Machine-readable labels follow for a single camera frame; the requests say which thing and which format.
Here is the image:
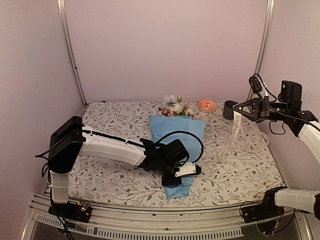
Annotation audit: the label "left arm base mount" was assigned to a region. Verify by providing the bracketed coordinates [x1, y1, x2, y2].
[48, 199, 92, 223]

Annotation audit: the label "aluminium frame post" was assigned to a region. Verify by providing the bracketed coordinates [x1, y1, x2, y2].
[56, 0, 88, 107]
[245, 0, 275, 103]

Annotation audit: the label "floral patterned table mat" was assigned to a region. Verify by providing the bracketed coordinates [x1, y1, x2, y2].
[69, 102, 284, 208]

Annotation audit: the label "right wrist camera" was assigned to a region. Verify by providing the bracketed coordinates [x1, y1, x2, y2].
[248, 73, 270, 104]

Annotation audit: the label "pink fake flower stems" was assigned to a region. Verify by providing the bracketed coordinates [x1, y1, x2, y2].
[158, 107, 174, 117]

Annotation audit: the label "left aluminium frame post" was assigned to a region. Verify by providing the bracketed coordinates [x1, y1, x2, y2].
[56, 0, 88, 107]

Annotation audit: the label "white ribbon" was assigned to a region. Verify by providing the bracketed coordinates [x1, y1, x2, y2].
[218, 110, 243, 164]

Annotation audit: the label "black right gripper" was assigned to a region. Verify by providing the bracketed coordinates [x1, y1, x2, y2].
[234, 95, 290, 123]

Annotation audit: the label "white fake flower stems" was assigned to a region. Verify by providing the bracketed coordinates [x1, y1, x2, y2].
[170, 96, 194, 117]

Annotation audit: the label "pale blue fake flower stems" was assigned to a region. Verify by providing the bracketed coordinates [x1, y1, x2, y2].
[163, 94, 177, 105]

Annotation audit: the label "front aluminium rail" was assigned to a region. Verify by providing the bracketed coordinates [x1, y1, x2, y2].
[20, 193, 319, 240]

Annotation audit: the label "dark grey mug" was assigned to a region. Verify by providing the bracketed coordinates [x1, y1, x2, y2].
[222, 100, 239, 120]

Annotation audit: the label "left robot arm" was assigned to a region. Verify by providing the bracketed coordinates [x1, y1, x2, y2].
[37, 116, 196, 217]

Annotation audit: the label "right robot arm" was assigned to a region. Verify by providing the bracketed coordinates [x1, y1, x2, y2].
[233, 76, 320, 223]

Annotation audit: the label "right aluminium frame post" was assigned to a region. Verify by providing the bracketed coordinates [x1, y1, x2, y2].
[245, 0, 275, 103]

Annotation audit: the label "orange patterned bowl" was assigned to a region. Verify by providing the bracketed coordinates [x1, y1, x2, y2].
[198, 99, 217, 113]

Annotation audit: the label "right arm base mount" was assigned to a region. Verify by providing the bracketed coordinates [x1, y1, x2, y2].
[239, 201, 285, 236]

